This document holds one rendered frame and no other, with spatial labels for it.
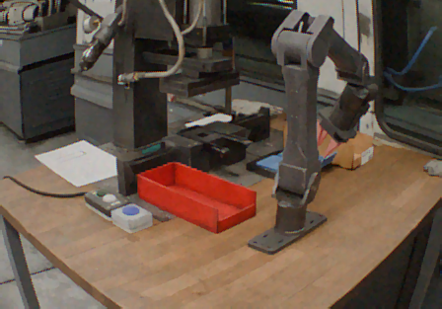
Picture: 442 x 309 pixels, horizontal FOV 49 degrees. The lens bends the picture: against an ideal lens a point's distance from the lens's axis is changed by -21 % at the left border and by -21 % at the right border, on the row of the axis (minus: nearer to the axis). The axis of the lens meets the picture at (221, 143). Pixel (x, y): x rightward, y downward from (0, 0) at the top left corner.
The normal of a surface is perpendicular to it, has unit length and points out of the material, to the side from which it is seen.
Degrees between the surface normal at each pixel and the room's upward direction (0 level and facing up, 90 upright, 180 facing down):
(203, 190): 90
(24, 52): 90
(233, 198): 90
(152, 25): 90
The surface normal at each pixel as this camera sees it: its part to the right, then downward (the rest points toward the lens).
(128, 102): -0.69, 0.24
